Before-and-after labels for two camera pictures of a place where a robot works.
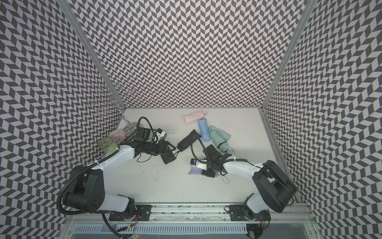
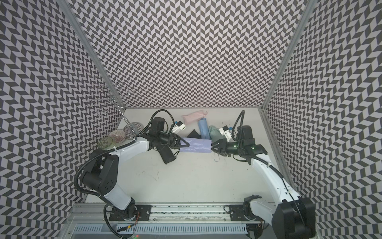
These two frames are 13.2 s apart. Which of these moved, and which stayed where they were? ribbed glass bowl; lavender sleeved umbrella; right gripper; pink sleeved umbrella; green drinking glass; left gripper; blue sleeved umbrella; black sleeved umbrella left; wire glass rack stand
Moved: right gripper; left gripper; lavender sleeved umbrella
Stayed: pink sleeved umbrella; wire glass rack stand; blue sleeved umbrella; green drinking glass; black sleeved umbrella left; ribbed glass bowl
